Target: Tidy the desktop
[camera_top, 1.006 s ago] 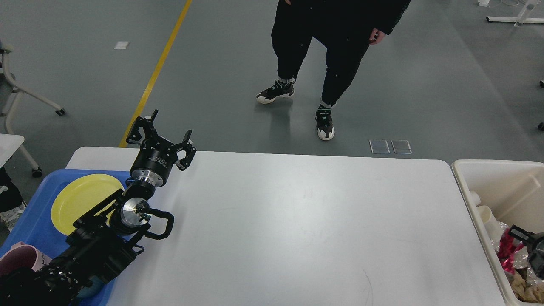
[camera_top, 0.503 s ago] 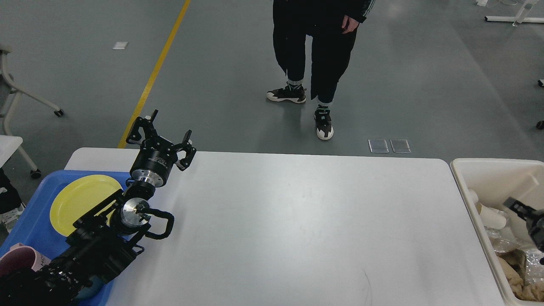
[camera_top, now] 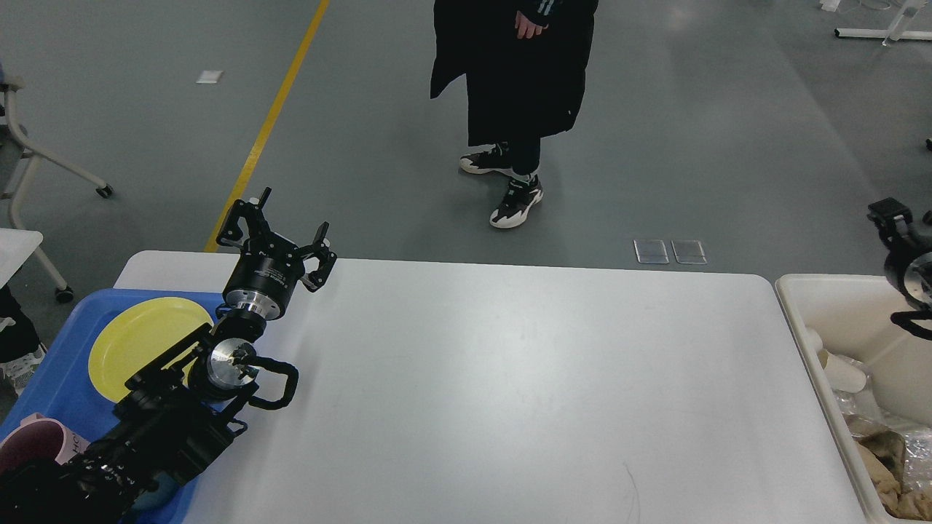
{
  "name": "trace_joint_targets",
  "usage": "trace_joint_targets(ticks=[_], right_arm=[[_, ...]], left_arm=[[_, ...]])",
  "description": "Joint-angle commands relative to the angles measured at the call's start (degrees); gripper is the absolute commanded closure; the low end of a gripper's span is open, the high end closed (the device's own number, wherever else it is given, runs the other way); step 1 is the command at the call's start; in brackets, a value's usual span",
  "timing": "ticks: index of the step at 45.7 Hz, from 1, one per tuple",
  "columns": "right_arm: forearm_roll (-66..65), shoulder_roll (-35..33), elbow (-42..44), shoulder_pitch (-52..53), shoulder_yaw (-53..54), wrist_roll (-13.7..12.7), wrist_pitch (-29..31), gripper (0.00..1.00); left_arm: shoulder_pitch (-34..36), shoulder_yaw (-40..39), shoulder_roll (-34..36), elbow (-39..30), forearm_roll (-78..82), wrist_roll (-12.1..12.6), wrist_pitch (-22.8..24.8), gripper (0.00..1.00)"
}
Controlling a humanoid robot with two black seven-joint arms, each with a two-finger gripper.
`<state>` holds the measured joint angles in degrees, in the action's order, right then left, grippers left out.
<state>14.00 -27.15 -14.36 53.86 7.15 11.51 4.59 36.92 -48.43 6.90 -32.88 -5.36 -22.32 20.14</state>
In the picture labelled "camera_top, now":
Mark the beige plastic bin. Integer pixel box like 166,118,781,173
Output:
775,274,931,523

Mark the white paper scrap on floor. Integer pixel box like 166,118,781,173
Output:
195,70,224,85

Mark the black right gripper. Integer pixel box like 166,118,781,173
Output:
866,198,931,311

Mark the clear floor plate left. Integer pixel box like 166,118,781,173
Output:
633,239,670,265

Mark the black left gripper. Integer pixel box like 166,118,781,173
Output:
216,188,339,321

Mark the white chair frame with casters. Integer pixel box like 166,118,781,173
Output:
1,74,114,303

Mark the brown paper bag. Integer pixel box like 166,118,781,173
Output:
843,414,906,483

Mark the clear floor plate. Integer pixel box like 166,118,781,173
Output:
671,239,708,265
633,239,670,265

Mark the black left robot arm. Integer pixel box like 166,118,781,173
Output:
2,188,339,523

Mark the yellow plastic plate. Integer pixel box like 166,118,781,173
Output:
87,296,213,402

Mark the pink ribbed mug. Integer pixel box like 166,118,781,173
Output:
1,413,90,473

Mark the blue plastic tray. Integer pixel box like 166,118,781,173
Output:
0,289,234,524

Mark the white paper cup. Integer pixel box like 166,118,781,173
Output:
802,326,824,354
818,349,868,394

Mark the brown paper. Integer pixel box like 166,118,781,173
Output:
856,443,931,522

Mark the person's left hand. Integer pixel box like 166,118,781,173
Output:
515,11,548,39

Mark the white side table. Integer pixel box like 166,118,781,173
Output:
1,228,44,287

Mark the aluminium foil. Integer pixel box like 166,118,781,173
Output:
833,390,931,491

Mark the clear floor plate right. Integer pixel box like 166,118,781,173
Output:
671,239,708,265

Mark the person in black coat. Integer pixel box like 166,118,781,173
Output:
430,1,599,229

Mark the dark green mug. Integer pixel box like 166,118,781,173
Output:
130,473,180,514

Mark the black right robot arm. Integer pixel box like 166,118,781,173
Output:
866,198,931,341

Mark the white stand base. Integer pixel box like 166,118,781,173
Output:
834,1,931,46

